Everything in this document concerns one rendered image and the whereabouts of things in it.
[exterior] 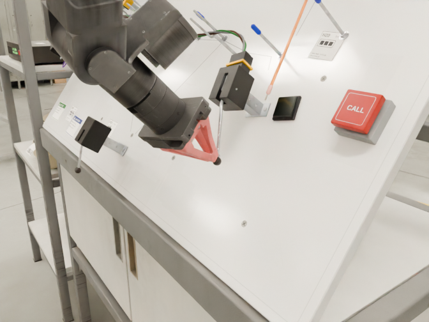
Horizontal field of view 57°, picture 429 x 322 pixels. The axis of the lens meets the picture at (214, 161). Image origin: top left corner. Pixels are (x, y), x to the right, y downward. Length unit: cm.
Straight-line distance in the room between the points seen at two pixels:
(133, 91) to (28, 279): 183
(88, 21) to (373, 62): 38
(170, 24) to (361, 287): 51
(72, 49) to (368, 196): 36
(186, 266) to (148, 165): 26
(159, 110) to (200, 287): 28
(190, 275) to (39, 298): 151
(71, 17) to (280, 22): 45
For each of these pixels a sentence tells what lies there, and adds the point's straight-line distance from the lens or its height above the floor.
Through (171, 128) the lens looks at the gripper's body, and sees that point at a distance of 51.
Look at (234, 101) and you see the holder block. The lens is 60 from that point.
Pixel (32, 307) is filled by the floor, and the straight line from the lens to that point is 206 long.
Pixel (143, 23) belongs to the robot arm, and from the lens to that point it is 47.
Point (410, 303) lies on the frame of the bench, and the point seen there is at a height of 80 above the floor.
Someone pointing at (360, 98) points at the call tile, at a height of 113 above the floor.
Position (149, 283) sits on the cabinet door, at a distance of 95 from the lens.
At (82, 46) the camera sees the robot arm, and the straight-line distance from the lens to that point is 41.
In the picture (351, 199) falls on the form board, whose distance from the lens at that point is 51.
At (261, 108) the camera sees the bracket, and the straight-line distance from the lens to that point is 66.
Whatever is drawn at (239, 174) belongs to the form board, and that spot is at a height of 99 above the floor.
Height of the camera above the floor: 122
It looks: 20 degrees down
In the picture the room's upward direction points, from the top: straight up
